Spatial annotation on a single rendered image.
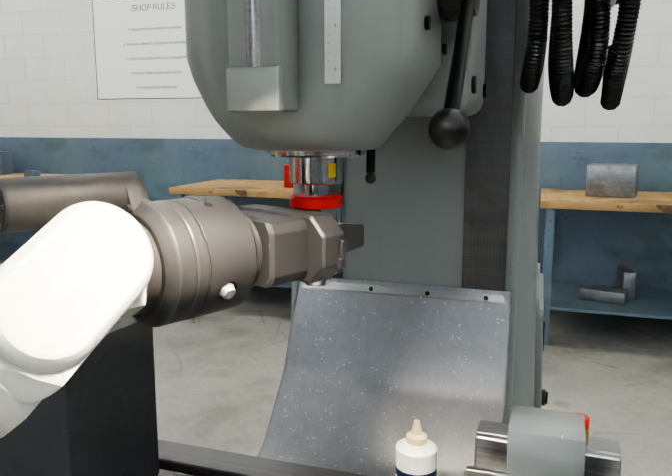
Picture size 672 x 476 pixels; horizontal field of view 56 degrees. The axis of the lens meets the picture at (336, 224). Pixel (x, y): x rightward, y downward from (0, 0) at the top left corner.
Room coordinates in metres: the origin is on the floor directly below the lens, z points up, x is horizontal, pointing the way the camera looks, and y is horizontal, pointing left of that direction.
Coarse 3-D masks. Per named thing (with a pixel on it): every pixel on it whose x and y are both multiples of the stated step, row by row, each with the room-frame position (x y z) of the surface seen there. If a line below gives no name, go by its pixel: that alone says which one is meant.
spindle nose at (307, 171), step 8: (296, 160) 0.55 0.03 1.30; (304, 160) 0.54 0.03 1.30; (312, 160) 0.54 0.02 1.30; (320, 160) 0.54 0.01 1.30; (328, 160) 0.54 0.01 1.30; (336, 160) 0.55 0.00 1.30; (296, 168) 0.55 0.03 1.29; (304, 168) 0.54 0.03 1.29; (312, 168) 0.54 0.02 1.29; (320, 168) 0.54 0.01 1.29; (328, 168) 0.54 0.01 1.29; (336, 168) 0.55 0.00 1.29; (296, 176) 0.55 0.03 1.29; (304, 176) 0.54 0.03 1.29; (312, 176) 0.54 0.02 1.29; (320, 176) 0.54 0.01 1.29; (328, 176) 0.54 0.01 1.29; (336, 176) 0.55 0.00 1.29; (304, 184) 0.54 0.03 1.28; (312, 184) 0.54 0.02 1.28; (320, 184) 0.54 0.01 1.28; (328, 184) 0.55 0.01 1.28
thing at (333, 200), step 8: (296, 200) 0.55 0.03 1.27; (304, 200) 0.54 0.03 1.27; (312, 200) 0.54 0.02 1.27; (320, 200) 0.54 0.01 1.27; (328, 200) 0.54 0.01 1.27; (336, 200) 0.55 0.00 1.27; (304, 208) 0.54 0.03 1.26; (312, 208) 0.54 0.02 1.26; (320, 208) 0.54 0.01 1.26; (328, 208) 0.55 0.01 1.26
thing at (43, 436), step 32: (128, 320) 0.65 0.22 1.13; (96, 352) 0.60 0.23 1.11; (128, 352) 0.63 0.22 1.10; (64, 384) 0.56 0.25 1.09; (96, 384) 0.59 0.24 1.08; (128, 384) 0.63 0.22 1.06; (32, 416) 0.58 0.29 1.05; (64, 416) 0.56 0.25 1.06; (96, 416) 0.59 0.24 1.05; (128, 416) 0.63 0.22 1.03; (0, 448) 0.61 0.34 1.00; (32, 448) 0.58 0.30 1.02; (64, 448) 0.56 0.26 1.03; (96, 448) 0.59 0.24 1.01; (128, 448) 0.63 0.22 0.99
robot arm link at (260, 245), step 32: (224, 224) 0.44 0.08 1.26; (256, 224) 0.48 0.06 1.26; (288, 224) 0.48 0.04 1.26; (320, 224) 0.49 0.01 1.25; (224, 256) 0.43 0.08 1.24; (256, 256) 0.47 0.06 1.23; (288, 256) 0.48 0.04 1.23; (320, 256) 0.49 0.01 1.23; (224, 288) 0.44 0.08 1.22; (192, 320) 0.46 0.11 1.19
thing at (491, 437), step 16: (480, 432) 0.55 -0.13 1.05; (496, 432) 0.55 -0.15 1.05; (480, 448) 0.55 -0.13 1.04; (496, 448) 0.54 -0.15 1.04; (592, 448) 0.52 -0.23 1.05; (608, 448) 0.52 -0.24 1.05; (480, 464) 0.55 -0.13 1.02; (496, 464) 0.54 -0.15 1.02; (592, 464) 0.51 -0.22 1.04; (608, 464) 0.51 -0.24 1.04
